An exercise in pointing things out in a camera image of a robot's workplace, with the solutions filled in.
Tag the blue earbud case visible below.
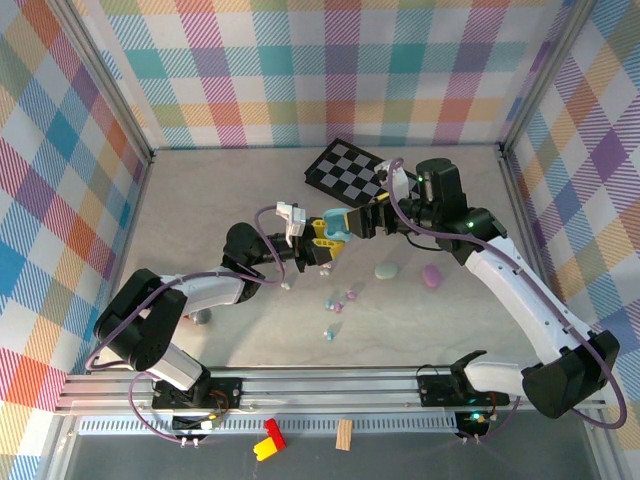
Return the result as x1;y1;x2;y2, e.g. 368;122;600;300
322;208;353;242

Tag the black grey chessboard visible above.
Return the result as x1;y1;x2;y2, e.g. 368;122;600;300
303;138;424;207

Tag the red glitter toy microphone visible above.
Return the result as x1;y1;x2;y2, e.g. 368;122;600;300
181;308;214;327

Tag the small wooden block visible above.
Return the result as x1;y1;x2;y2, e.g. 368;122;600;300
335;418;354;453

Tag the red toy brick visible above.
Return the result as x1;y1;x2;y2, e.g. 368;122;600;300
263;417;288;450

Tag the small circuit board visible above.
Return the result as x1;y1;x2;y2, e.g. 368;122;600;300
453;409;494;437
171;410;225;435

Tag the yellow toy brick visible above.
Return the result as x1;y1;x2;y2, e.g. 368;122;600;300
252;435;279;463

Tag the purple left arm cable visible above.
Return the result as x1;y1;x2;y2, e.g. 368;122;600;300
83;204;290;445

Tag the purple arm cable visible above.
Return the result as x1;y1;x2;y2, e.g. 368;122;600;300
83;204;290;445
384;157;629;445

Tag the thin black cable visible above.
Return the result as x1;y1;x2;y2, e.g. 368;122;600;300
403;231;454;253

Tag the aluminium side rail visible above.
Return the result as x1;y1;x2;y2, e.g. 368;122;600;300
497;144;594;336
87;149;157;375

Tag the wide aluminium base rail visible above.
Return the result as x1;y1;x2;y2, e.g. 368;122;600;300
53;366;609;417

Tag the aluminium frame post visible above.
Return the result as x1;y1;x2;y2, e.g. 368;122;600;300
582;412;619;480
39;414;80;480
47;0;156;166
497;0;601;157

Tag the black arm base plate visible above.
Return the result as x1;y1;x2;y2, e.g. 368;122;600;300
417;373;512;409
150;377;245;412

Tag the white slotted cable duct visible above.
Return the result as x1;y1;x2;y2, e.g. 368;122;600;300
77;417;460;436

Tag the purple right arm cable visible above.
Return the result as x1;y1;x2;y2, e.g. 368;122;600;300
384;157;629;445

